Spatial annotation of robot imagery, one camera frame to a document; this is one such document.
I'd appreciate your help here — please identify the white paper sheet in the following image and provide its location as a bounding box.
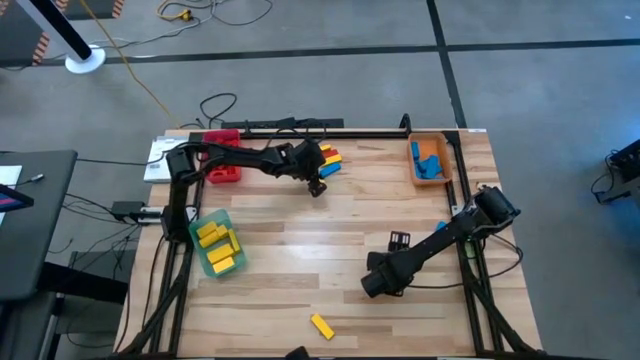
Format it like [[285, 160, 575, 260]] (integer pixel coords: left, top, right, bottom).
[[0, 164, 24, 187]]

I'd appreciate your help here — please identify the white pole with round base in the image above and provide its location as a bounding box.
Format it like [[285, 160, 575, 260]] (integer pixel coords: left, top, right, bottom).
[[14, 0, 107, 75]]

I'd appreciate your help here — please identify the black equipment box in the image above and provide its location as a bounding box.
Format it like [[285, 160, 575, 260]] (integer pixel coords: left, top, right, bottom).
[[592, 138, 640, 206]]

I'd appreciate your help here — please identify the teal plastic bin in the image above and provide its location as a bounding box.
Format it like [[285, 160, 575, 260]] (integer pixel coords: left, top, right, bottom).
[[188, 208, 248, 279]]

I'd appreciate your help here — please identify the orange plastic bin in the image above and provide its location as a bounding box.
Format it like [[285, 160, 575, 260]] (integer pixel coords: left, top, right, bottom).
[[406, 130, 454, 188]]

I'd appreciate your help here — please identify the tablet with dark screen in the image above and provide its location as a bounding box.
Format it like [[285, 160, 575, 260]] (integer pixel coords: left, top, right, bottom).
[[0, 182, 35, 214]]

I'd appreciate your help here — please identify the red plastic bin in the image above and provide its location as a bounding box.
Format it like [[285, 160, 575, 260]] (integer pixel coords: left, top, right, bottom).
[[200, 128, 244, 184]]

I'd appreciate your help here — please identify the yellow floor cable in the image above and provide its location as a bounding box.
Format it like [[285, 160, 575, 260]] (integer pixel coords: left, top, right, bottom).
[[78, 0, 182, 130]]

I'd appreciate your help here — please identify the black power adapter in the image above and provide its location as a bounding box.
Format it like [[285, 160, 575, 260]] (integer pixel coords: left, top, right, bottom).
[[110, 200, 147, 222]]

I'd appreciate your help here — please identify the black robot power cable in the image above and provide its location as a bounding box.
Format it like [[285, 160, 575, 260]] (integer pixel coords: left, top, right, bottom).
[[407, 232, 525, 291]]

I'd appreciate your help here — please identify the black desk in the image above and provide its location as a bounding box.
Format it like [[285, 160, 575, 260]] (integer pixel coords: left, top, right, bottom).
[[0, 148, 79, 301]]

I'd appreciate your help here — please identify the black mat with orange stripes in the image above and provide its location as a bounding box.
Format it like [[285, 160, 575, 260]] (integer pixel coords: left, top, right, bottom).
[[64, 0, 124, 21], [0, 0, 71, 69]]

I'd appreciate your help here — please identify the thin dark floor cable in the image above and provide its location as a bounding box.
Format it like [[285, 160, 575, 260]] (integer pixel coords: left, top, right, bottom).
[[197, 0, 275, 27]]

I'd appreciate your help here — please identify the coiled yellow cable with plug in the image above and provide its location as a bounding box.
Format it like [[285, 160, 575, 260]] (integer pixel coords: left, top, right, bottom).
[[157, 0, 195, 24]]

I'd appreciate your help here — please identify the white paper booklet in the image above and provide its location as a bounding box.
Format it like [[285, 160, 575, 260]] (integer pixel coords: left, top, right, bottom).
[[143, 135, 190, 184]]

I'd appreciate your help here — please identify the black looped floor cable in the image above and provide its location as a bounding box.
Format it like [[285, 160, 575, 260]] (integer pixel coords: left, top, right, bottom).
[[179, 92, 239, 130]]

